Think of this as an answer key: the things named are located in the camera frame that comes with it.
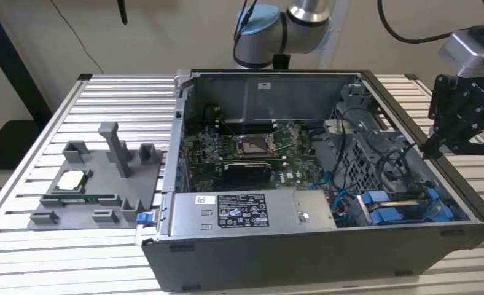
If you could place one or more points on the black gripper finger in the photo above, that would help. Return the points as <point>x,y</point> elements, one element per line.
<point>436,143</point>
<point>471,149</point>

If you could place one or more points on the hard disk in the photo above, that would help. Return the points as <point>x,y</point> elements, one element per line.
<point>379,197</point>

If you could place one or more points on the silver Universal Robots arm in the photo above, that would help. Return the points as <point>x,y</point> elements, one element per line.
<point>263,43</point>

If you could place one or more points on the grey metal disk bay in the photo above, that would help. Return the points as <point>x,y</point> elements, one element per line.
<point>355,141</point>

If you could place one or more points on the blue disk carrier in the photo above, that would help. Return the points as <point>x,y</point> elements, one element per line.
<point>387,215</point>

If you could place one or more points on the green motherboard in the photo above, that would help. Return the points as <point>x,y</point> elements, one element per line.
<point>295,167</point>

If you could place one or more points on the silver power supply unit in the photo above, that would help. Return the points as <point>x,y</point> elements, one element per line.
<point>283,212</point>

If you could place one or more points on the CPU socket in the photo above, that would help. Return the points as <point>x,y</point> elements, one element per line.
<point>254,144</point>

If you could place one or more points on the black graphics card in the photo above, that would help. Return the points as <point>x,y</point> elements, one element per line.
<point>246,175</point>

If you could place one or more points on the black open PC case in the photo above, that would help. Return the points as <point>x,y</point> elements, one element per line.
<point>275,261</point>

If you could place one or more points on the blue case latch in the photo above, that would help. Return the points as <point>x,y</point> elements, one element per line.
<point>143,218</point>

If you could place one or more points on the grey parts rack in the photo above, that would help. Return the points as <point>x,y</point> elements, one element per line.
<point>103,181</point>

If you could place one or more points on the green RAM stick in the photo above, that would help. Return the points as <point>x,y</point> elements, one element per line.
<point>89,198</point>

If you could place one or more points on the black antenna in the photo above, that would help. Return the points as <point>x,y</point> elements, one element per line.
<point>122,10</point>

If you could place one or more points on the silver CPU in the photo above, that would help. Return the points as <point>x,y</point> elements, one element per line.
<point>71,180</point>

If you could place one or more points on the black stand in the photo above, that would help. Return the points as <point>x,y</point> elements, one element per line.
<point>5,92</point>

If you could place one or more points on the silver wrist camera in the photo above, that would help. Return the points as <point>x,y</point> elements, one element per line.
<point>467,52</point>

